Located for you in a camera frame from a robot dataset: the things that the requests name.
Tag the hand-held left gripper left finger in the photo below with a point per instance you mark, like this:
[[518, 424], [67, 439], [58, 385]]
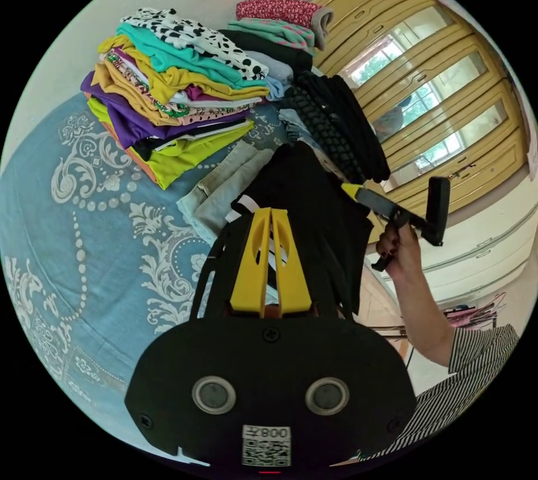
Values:
[[246, 278]]

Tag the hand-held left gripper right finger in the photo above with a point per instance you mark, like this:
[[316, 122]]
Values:
[[296, 282]]

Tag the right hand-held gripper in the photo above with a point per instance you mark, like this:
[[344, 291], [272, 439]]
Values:
[[384, 206]]

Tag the black white striped pants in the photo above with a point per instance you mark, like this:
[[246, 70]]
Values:
[[311, 194]]

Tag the person's right forearm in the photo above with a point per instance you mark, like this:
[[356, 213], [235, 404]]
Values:
[[426, 320]]

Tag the person's right hand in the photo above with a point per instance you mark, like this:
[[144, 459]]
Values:
[[403, 255]]

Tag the light grey trousers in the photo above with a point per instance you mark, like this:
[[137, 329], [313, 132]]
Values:
[[218, 198]]

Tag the yellow cupboard with mirror doors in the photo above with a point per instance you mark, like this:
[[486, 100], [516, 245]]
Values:
[[437, 81]]

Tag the bed with blue patterned sheet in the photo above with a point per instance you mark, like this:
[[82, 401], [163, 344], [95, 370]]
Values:
[[105, 244]]

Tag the person's body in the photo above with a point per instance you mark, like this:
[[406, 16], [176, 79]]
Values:
[[470, 383]]

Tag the pile of clothes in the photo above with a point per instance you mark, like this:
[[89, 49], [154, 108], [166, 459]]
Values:
[[176, 81]]

